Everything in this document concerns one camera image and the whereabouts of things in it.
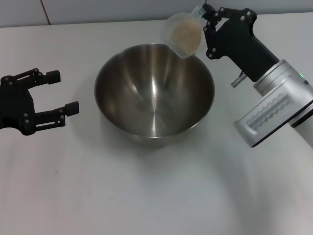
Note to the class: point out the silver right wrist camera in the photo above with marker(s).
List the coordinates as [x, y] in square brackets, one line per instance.
[266, 116]

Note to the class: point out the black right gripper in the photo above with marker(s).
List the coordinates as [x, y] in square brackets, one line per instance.
[242, 46]

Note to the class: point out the clear plastic measuring cup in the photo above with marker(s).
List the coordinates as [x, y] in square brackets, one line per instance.
[181, 29]

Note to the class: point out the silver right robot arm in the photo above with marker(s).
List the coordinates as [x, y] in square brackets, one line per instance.
[278, 73]

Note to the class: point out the white rice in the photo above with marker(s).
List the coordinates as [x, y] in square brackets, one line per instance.
[187, 36]

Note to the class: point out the stainless steel mixing bowl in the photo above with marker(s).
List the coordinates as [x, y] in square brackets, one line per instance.
[154, 102]

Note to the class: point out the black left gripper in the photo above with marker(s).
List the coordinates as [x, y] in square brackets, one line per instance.
[15, 105]

